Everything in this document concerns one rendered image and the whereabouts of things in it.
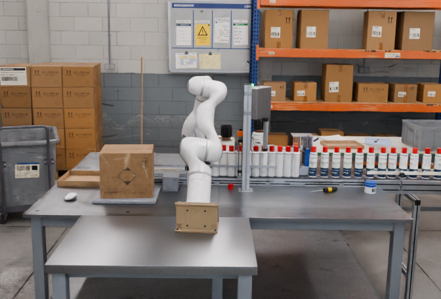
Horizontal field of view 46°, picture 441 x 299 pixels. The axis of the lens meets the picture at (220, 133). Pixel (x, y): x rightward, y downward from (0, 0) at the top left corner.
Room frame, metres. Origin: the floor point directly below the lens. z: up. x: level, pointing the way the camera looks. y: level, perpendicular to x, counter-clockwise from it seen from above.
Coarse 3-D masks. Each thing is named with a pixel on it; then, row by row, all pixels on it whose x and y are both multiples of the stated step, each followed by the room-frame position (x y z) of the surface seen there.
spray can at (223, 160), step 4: (224, 148) 3.33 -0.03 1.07; (224, 152) 3.32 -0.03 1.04; (224, 156) 3.32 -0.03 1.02; (220, 160) 3.32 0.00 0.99; (224, 160) 3.32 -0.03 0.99; (220, 164) 3.32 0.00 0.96; (224, 164) 3.32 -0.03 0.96; (220, 168) 3.32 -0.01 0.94; (224, 168) 3.32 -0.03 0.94; (220, 172) 3.32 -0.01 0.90; (224, 172) 3.32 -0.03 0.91
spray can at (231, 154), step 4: (232, 148) 3.32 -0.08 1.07; (228, 152) 3.32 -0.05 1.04; (232, 152) 3.31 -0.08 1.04; (228, 156) 3.31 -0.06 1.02; (232, 156) 3.31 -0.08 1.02; (228, 160) 3.31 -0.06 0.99; (232, 160) 3.31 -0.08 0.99; (228, 164) 3.31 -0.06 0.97; (232, 164) 3.31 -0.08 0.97; (228, 168) 3.31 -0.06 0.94; (232, 168) 3.31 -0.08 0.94; (228, 172) 3.31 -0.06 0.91; (232, 172) 3.31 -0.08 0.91; (228, 176) 3.31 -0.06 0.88; (232, 176) 3.31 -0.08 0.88
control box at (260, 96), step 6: (252, 90) 3.17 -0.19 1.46; (258, 90) 3.16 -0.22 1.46; (264, 90) 3.22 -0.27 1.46; (270, 90) 3.28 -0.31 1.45; (252, 96) 3.17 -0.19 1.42; (258, 96) 3.16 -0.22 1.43; (264, 96) 3.22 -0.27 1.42; (270, 96) 3.28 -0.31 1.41; (252, 102) 3.17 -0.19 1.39; (258, 102) 3.16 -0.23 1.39; (264, 102) 3.23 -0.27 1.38; (270, 102) 3.29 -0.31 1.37; (252, 108) 3.17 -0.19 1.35; (258, 108) 3.16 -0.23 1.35; (264, 108) 3.23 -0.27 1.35; (270, 108) 3.29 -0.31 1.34; (252, 114) 3.17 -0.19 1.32; (258, 114) 3.16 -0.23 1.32; (264, 114) 3.23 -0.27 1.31
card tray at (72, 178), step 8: (64, 176) 3.35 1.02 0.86; (72, 176) 3.43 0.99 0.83; (80, 176) 3.43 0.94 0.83; (88, 176) 3.43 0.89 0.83; (96, 176) 3.44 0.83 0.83; (64, 184) 3.20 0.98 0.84; (72, 184) 3.20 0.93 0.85; (80, 184) 3.20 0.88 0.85; (88, 184) 3.20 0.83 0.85; (96, 184) 3.20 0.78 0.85
